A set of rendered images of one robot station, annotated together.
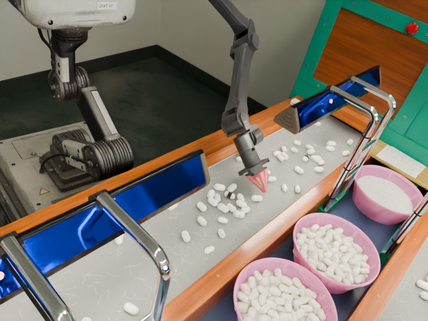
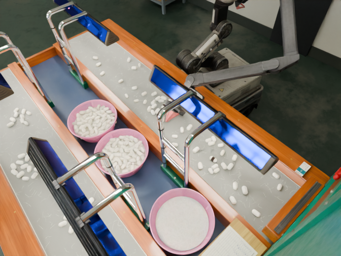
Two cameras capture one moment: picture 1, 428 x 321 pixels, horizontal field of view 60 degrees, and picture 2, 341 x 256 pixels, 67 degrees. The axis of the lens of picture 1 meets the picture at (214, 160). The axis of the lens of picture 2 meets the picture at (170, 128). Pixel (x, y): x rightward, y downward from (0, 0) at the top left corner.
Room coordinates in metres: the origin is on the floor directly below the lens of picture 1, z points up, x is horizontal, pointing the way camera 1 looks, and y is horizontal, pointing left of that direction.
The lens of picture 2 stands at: (1.25, -0.98, 1.83)
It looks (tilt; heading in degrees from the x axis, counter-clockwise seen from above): 53 degrees down; 109
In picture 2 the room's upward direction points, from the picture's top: 4 degrees counter-clockwise
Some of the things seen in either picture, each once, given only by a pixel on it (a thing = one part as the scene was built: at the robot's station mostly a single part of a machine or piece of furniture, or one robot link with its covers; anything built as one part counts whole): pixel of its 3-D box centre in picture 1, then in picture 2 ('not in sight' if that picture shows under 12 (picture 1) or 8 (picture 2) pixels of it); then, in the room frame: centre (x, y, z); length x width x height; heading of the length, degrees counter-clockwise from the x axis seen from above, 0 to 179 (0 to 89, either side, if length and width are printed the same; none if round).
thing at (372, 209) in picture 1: (383, 197); (181, 222); (1.16, -0.66, 0.72); 0.27 x 0.27 x 0.10
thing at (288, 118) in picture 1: (338, 92); (205, 110); (1.17, -0.34, 1.08); 0.62 x 0.08 x 0.07; 147
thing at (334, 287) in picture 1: (330, 255); (123, 155); (0.79, -0.42, 0.72); 0.27 x 0.27 x 0.10
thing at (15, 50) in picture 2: not in sight; (14, 77); (0.09, -0.20, 0.90); 0.20 x 0.19 x 0.45; 147
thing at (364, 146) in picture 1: (336, 148); (188, 146); (1.12, -0.40, 0.90); 0.20 x 0.19 x 0.45; 147
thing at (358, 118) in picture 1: (347, 112); (293, 208); (1.57, -0.53, 0.83); 0.30 x 0.06 x 0.07; 57
